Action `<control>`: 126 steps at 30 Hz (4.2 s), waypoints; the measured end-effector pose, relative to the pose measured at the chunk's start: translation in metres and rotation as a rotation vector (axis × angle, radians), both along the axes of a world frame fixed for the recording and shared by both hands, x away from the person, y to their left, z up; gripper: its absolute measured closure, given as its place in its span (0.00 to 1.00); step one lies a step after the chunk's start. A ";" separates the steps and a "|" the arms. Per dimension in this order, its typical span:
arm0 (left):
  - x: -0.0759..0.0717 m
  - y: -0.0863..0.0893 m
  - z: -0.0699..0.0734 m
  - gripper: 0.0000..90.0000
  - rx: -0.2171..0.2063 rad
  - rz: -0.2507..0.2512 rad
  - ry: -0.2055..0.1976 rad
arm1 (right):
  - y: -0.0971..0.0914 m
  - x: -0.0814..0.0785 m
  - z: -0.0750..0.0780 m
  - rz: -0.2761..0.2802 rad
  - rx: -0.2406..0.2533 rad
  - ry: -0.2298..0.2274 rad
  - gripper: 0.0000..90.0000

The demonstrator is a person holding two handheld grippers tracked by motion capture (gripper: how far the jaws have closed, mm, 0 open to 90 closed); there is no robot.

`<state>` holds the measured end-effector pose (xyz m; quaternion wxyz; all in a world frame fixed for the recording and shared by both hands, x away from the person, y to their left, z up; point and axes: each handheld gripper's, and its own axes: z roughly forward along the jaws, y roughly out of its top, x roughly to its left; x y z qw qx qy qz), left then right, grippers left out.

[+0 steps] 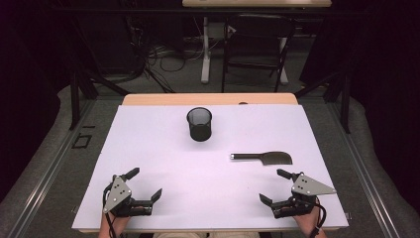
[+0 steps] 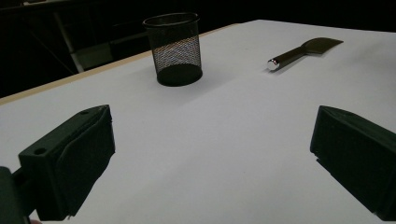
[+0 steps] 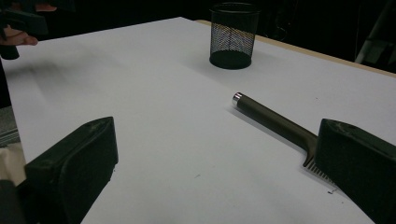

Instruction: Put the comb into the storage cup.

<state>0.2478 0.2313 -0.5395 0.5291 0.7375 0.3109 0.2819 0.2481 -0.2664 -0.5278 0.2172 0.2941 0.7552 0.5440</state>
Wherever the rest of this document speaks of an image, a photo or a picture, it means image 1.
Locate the white table sheet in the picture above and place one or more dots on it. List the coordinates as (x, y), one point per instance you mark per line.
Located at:
(198, 185)

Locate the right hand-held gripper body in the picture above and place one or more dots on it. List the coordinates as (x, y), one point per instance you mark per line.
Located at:
(307, 188)

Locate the white desk leg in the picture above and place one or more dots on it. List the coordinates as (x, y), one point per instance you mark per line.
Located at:
(206, 59)

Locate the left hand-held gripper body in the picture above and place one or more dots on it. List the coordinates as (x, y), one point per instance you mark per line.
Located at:
(116, 195)

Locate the black mesh pen cup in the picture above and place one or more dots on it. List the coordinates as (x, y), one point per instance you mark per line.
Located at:
(199, 127)

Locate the person's right hand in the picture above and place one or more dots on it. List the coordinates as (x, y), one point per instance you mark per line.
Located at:
(305, 223)

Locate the black chair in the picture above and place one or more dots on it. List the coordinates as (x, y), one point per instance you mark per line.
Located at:
(257, 39)

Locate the dark brown comb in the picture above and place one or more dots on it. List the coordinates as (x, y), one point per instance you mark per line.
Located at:
(264, 157)

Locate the black metal stand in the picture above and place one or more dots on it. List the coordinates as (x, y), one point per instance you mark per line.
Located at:
(345, 105)
(75, 99)

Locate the person's left hand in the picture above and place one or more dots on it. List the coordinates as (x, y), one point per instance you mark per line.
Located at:
(112, 225)

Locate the black horizontal frame bar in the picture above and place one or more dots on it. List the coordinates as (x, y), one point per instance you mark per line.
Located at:
(132, 12)

